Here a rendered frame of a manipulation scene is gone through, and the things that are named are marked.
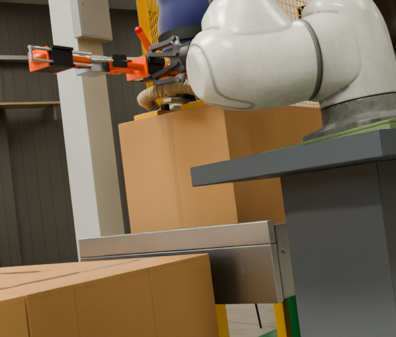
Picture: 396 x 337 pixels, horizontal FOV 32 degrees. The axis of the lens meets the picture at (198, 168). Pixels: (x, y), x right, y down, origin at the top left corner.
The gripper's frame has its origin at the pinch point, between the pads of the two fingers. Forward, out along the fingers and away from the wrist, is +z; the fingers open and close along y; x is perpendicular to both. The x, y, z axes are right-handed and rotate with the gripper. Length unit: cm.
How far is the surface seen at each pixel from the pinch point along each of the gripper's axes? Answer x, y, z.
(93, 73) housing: -20.6, 2.7, -0.6
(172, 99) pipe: 10.4, 8.8, -1.4
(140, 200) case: 5.6, 37.4, 11.8
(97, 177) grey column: 69, 24, 93
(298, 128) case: 47, 21, -22
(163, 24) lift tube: 16.4, -16.2, 3.3
